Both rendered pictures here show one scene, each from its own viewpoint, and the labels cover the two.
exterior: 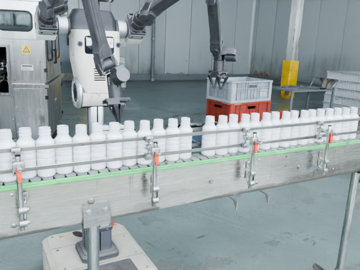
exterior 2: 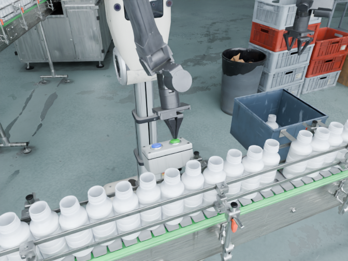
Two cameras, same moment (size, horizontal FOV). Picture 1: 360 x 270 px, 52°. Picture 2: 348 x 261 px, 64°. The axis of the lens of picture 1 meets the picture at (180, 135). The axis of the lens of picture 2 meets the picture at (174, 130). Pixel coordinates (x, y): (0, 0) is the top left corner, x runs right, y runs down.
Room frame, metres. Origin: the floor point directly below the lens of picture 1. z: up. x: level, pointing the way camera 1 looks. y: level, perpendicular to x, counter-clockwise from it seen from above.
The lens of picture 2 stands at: (0.82, 0.17, 1.63)
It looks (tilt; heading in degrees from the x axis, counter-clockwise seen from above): 35 degrees down; 7
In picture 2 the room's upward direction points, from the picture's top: straight up
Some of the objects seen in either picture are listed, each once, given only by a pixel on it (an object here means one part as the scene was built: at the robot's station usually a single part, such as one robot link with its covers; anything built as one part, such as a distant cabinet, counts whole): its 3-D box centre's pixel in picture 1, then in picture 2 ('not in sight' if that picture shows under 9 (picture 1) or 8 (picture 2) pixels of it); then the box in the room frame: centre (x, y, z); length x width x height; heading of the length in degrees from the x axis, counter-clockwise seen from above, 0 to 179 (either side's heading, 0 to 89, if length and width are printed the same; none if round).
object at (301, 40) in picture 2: (219, 81); (299, 43); (2.03, -0.20, 1.26); 0.07 x 0.07 x 0.09; 30
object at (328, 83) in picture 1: (327, 86); not in sight; (6.28, -2.45, 0.85); 0.36 x 0.12 x 0.27; 29
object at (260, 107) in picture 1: (238, 109); (284, 32); (4.01, -0.62, 0.78); 0.61 x 0.41 x 0.22; 126
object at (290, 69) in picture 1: (289, 79); not in sight; (11.22, -3.19, 0.55); 0.40 x 0.40 x 1.10; 29
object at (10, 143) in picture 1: (6, 155); (19, 243); (1.12, 0.55, 1.08); 0.06 x 0.06 x 0.17
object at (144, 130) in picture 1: (144, 142); (213, 183); (1.35, 0.13, 1.08); 0.06 x 0.06 x 0.17
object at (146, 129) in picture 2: not in sight; (147, 145); (1.93, 0.45, 0.74); 0.11 x 0.11 x 0.40; 29
